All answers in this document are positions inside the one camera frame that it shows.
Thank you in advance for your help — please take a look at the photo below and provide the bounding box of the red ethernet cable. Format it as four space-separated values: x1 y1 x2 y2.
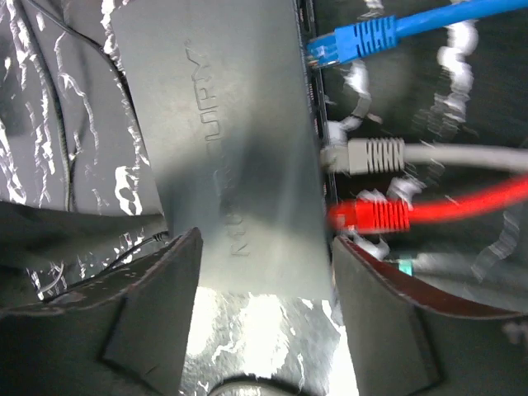
328 175 528 233

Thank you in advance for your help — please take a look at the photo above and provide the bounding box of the black marbled mat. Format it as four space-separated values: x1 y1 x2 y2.
1 1 527 395

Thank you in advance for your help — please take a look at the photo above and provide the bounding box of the grey ethernet cable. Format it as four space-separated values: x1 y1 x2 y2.
320 138 528 174

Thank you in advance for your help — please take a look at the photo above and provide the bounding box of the blue ethernet cable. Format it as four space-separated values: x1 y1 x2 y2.
307 0 528 69

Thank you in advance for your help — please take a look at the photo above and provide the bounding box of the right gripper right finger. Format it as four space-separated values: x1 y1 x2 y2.
332 237 527 395

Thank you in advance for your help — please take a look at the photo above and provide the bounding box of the black network switch box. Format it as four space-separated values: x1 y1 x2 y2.
111 1 332 299

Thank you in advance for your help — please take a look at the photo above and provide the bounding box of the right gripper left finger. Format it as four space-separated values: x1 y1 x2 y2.
1 229 203 395

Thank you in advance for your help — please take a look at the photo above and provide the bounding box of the black ethernet cable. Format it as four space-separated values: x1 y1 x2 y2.
395 251 528 285

